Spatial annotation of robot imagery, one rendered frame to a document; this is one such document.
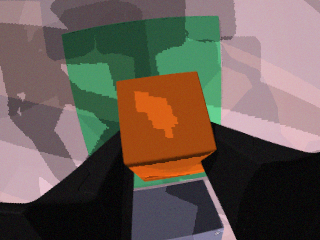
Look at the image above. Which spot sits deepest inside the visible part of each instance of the orange block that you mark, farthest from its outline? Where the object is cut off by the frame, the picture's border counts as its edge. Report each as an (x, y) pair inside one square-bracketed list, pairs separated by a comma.
[(164, 125)]

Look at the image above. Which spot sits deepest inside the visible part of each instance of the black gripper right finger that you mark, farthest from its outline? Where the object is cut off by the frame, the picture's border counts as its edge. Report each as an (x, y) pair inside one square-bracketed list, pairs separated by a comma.
[(267, 191)]

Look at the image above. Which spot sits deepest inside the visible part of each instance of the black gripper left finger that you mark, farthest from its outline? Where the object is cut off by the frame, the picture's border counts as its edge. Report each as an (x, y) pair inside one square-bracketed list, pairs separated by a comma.
[(93, 203)]

